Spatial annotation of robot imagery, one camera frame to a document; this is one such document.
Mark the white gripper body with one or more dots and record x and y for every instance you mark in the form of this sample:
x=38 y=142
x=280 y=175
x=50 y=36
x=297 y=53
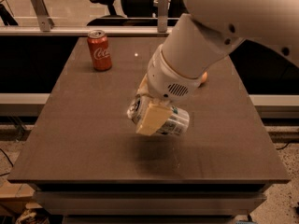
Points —
x=165 y=77

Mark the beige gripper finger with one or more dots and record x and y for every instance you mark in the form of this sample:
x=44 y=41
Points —
x=154 y=117
x=143 y=87

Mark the silver green 7up can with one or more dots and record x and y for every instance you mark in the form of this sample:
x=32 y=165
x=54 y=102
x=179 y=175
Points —
x=177 y=124

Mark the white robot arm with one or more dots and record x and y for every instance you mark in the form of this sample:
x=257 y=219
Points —
x=207 y=33

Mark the red coca-cola can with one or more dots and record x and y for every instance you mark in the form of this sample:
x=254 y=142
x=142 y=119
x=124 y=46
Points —
x=98 y=47

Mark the orange ball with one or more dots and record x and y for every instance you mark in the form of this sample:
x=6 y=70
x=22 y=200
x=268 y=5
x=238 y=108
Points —
x=204 y=78

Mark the black office chair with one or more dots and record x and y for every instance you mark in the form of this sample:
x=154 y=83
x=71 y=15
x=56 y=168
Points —
x=137 y=13

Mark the grey table base drawers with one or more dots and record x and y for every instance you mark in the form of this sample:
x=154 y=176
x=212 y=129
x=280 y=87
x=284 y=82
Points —
x=101 y=207

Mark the horizontal metal railing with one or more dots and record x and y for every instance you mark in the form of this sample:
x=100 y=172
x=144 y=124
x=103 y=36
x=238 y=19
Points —
x=83 y=31

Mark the middle metal bracket post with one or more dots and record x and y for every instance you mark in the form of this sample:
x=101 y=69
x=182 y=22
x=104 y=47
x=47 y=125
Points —
x=162 y=16

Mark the metal bracket post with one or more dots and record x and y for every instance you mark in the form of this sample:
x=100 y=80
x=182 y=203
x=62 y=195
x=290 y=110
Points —
x=44 y=20
x=162 y=16

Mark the left metal bracket post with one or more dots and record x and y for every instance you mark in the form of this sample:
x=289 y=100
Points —
x=44 y=20

